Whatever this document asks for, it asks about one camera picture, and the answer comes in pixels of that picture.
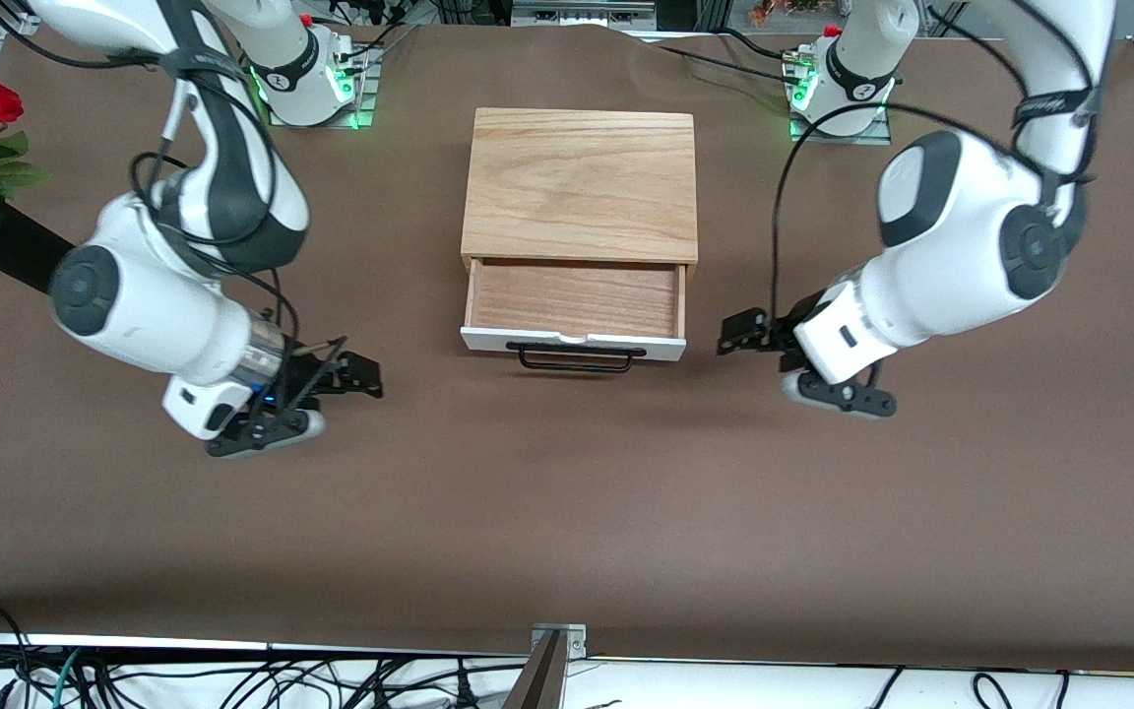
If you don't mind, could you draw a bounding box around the black wire drawer handle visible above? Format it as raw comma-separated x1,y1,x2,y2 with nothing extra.
505,341,648,374

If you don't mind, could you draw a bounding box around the light wooden drawer cabinet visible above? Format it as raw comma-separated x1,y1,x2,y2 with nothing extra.
460,107,701,269

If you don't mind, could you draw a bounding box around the orange flower decoration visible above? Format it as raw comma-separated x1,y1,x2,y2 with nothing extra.
749,0,826,28

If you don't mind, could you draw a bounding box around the grey metal box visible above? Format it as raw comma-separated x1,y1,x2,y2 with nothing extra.
511,0,659,31

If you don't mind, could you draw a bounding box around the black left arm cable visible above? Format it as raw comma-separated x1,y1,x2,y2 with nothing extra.
770,0,1104,326

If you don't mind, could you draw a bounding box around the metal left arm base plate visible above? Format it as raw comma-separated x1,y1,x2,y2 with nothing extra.
789,110,893,147

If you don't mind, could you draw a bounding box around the aluminium table edge rail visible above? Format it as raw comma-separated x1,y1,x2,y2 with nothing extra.
0,633,1134,674

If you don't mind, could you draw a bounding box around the black table cable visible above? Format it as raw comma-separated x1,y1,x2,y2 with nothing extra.
682,47,804,82
626,28,809,66

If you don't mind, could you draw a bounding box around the black cable tangle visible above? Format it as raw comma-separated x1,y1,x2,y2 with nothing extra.
0,655,529,709

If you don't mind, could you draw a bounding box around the teal cable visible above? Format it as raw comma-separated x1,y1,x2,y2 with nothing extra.
50,648,84,709

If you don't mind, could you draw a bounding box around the metal mount bracket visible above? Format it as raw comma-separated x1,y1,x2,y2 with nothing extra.
531,622,588,661

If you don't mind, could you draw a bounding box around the dark camera mount bar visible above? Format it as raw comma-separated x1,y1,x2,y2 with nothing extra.
501,630,568,709

